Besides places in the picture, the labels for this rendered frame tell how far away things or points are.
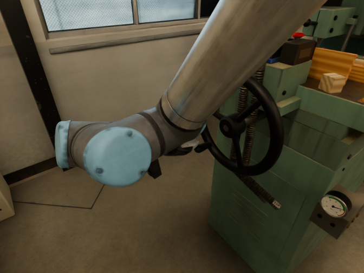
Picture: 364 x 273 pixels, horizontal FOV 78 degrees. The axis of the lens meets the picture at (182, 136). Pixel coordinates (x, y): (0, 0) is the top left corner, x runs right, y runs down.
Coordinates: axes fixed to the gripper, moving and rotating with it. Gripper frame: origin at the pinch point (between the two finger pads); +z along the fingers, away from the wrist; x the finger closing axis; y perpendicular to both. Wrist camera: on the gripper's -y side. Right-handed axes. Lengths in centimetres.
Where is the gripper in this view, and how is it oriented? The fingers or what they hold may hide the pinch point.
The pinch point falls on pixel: (194, 144)
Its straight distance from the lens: 67.0
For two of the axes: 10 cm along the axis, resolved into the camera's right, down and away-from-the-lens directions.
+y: 2.8, -8.9, -3.7
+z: 7.6, -0.3, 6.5
